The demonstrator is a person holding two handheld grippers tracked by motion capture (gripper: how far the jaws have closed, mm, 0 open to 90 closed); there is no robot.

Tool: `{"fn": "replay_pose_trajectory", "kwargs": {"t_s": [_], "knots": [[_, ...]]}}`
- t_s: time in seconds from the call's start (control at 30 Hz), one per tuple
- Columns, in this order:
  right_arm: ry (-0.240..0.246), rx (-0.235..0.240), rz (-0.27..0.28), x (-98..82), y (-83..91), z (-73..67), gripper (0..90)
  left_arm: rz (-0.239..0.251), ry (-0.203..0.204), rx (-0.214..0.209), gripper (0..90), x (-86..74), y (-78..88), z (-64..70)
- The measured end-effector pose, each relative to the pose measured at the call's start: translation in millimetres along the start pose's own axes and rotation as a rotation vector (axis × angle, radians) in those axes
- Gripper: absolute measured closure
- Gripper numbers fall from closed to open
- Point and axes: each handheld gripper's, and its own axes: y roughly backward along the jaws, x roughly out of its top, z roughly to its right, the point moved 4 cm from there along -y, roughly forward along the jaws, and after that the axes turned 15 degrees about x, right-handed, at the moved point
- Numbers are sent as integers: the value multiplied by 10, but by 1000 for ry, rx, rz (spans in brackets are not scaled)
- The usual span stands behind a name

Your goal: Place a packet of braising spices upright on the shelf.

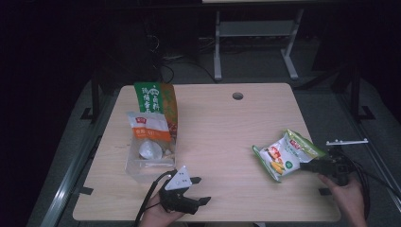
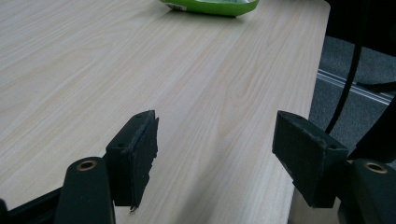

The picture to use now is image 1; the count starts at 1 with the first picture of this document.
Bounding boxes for clear packet with orange label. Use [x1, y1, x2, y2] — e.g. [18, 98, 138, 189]
[125, 111, 177, 183]

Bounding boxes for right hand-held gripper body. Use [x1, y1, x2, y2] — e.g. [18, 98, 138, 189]
[316, 137, 369, 187]

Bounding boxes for person's right hand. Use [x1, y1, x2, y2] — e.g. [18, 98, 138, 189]
[318, 174, 368, 227]

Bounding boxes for black floor cables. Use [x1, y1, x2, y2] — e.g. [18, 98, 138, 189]
[148, 31, 218, 83]

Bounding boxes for white and green corn snack packet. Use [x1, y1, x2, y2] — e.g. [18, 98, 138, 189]
[252, 128, 327, 183]

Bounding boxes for white metal stand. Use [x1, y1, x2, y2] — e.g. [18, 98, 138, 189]
[213, 9, 305, 81]

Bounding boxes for black metal stand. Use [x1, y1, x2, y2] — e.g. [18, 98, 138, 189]
[79, 77, 102, 124]
[348, 64, 376, 121]

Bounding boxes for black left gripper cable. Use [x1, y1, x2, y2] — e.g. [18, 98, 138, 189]
[134, 169, 178, 227]

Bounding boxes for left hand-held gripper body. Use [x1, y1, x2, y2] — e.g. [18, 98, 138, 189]
[159, 166, 200, 216]

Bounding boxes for person's left hand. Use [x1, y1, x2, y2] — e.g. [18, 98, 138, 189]
[138, 193, 185, 227]

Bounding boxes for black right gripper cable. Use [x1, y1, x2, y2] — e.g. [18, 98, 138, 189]
[344, 152, 401, 220]

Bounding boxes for yellow and green snack packet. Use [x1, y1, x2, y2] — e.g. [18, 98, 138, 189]
[133, 81, 179, 141]

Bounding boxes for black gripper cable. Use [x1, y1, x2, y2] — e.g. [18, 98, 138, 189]
[344, 152, 401, 220]
[134, 169, 178, 227]

